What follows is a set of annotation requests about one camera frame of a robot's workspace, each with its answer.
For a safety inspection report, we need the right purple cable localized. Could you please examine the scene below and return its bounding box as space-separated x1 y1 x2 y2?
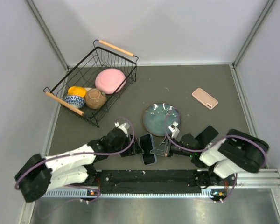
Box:
164 109 269 168

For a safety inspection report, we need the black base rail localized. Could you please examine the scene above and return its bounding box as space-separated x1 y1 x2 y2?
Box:
97 170 210 194

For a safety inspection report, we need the brown ceramic bowl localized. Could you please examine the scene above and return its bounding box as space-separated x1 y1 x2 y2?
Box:
85 88 107 109

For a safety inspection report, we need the blue ceramic plate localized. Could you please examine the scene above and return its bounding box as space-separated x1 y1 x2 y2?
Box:
143 103 181 137

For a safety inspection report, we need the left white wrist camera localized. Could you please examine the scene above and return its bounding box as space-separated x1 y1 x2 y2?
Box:
114 122 130 136

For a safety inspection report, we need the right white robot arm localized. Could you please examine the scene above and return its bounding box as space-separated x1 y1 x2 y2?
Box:
150 126 269 185

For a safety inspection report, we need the black phone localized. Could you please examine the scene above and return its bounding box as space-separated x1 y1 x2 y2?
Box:
195 126 219 148

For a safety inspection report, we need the pink plate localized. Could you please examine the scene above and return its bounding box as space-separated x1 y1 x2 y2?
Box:
95 68 126 94

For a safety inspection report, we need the purple cable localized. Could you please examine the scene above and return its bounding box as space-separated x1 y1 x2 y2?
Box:
164 109 269 168
14 116 134 189

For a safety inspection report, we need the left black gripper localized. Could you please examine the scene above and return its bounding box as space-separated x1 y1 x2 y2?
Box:
110 133 143 157

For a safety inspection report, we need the clear phone case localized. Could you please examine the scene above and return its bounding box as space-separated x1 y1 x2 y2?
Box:
139 133 158 166

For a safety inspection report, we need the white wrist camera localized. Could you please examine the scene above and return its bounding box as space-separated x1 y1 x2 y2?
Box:
168 121 180 139
114 122 130 136

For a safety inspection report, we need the blue patterned bowl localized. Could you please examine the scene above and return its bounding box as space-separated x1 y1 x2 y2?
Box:
64 95 85 109

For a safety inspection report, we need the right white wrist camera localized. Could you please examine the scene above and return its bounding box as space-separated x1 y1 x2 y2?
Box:
168 121 180 139

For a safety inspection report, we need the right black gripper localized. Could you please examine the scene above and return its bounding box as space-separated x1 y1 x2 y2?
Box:
151 134 194 157

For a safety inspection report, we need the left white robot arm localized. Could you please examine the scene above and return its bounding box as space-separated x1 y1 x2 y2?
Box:
14 127 142 203

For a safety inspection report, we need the pink phone case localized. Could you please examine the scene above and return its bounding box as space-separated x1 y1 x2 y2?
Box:
192 88 218 110

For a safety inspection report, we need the black wire basket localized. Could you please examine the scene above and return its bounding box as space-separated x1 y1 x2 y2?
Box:
43 40 139 127

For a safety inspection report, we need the blue phone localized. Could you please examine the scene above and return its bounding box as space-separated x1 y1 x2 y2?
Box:
139 134 157 165

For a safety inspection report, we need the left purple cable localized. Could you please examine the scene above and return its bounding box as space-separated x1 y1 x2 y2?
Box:
14 116 134 189

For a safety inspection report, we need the yellow bowl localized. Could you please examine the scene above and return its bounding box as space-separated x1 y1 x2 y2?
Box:
67 86 87 98

